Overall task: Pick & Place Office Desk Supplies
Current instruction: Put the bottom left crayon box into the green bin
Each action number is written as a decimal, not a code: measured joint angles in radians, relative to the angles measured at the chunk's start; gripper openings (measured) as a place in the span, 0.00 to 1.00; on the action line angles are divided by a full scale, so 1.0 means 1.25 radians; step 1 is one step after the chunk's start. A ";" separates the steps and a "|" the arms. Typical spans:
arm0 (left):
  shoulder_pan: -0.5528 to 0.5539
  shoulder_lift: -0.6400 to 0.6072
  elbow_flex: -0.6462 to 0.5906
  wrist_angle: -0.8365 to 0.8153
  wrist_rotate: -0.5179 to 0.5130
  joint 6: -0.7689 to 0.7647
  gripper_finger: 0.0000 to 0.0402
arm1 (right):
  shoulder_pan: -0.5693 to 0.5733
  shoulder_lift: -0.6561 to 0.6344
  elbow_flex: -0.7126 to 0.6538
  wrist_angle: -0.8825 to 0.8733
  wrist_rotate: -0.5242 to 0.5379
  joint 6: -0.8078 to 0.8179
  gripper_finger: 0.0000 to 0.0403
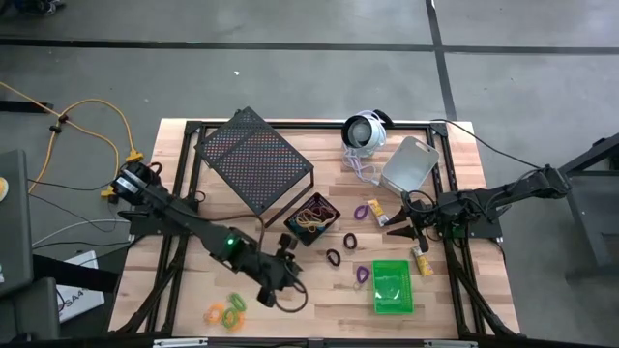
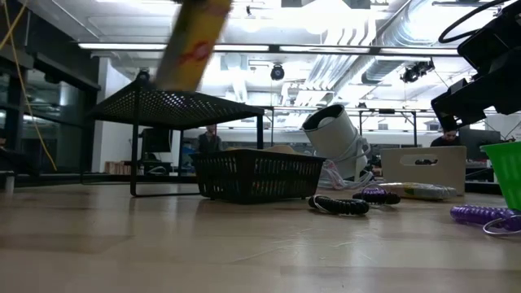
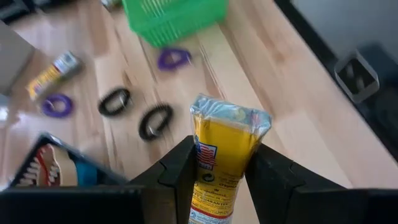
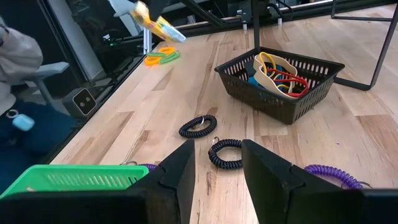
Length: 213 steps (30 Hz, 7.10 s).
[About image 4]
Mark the grey table-level camera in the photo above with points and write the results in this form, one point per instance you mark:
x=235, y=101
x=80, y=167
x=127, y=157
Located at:
x=82, y=101

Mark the blue wide rubber band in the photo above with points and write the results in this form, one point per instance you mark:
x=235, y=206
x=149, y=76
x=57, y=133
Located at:
x=253, y=82

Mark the black slotted plastic basket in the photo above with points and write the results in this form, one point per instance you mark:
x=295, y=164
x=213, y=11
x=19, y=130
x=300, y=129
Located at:
x=280, y=109

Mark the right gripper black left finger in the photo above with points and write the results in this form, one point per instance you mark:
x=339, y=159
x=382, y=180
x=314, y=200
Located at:
x=180, y=168

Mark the yellow printed packet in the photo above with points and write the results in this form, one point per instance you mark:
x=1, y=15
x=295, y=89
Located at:
x=161, y=29

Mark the light blue key fob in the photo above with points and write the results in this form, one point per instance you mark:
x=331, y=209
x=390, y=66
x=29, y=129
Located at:
x=23, y=122

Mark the grey office chair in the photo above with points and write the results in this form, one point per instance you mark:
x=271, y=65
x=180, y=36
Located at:
x=51, y=69

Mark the yellow thin rubber band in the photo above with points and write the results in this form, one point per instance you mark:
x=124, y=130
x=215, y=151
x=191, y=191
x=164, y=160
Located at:
x=263, y=60

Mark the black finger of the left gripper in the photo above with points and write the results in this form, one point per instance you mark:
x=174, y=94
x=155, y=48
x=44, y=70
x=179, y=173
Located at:
x=157, y=7

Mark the green slotted plastic basket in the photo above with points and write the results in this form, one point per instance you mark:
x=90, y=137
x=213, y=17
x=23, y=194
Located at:
x=93, y=169

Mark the silver bracket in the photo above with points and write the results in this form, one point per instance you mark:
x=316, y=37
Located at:
x=146, y=40

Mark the red thin rubber band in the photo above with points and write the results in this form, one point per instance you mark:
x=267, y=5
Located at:
x=289, y=75

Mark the person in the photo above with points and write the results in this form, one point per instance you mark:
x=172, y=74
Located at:
x=18, y=56

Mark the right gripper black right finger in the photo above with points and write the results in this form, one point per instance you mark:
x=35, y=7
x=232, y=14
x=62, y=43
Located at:
x=267, y=180

